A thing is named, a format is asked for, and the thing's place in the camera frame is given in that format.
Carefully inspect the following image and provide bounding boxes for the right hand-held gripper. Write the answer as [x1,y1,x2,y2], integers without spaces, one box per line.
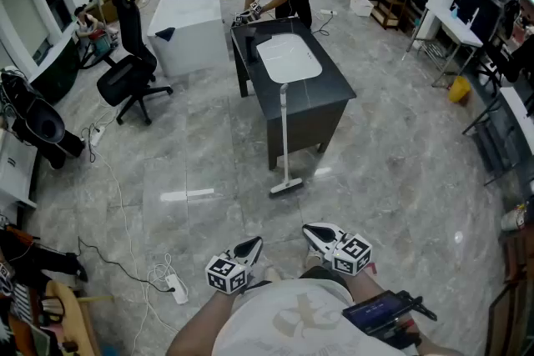
[302,223,373,277]

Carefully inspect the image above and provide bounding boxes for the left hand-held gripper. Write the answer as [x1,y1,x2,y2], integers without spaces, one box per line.
[204,236,264,296]

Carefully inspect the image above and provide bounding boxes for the white broom with black bristles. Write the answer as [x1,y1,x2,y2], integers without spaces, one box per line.
[268,83,305,199]

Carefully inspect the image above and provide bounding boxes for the person's right forearm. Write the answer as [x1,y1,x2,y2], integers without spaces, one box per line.
[345,268,462,356]

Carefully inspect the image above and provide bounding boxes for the person's left forearm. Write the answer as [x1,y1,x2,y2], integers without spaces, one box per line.
[165,290,248,356]

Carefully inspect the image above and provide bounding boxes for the person's black shorts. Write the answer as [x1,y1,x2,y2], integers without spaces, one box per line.
[298,265,350,292]

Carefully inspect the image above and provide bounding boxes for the person's right shoe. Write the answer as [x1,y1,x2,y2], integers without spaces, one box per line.
[305,243,335,271]

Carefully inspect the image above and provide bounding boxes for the person's shoe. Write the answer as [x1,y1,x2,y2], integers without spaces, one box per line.
[249,260,285,285]
[305,243,335,271]

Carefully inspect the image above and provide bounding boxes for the person's left shoe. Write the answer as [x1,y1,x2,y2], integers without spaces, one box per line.
[249,260,285,285]

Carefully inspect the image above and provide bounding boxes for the black handheld screen device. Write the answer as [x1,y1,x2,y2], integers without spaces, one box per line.
[341,289,438,348]

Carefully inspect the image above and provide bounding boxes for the person's white printed t-shirt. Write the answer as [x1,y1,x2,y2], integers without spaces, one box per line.
[211,278,408,356]

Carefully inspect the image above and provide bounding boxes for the wooden board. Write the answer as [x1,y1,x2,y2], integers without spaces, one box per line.
[44,280,101,356]

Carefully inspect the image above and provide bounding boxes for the black sink cabinet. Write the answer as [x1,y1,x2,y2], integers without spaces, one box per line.
[229,16,357,172]

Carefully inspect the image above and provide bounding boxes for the black metal rack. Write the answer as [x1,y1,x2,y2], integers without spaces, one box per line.
[461,86,534,188]

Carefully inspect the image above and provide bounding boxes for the yellow bucket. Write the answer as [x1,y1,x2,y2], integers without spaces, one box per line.
[447,75,472,105]

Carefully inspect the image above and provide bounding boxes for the white sink basin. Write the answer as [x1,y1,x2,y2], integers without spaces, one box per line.
[255,33,324,84]

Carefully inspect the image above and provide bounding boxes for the black office chair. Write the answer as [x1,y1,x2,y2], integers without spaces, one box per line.
[96,0,174,127]

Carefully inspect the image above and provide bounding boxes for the white low cabinet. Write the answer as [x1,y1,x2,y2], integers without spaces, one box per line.
[0,130,39,210]

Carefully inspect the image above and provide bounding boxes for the white plastic basket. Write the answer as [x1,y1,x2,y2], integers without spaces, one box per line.
[349,0,375,18]

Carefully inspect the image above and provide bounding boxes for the white metal-legged table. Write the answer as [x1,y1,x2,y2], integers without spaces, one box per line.
[401,5,485,89]

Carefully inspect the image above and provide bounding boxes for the white bathtub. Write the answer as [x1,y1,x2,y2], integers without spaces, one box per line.
[146,0,230,78]

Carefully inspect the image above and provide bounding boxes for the wooden shelf rack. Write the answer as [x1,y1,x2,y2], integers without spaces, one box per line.
[368,0,411,31]

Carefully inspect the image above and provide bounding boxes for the dark green counter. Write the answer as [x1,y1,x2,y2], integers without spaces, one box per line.
[28,23,81,104]

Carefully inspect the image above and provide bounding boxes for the large brown cardboard box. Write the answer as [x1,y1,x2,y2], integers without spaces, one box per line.
[96,0,140,24]

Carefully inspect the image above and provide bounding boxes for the black floor cable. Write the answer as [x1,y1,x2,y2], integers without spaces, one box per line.
[76,236,177,293]

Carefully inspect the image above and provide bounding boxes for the white floor cable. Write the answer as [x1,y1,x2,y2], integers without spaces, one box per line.
[80,112,181,356]

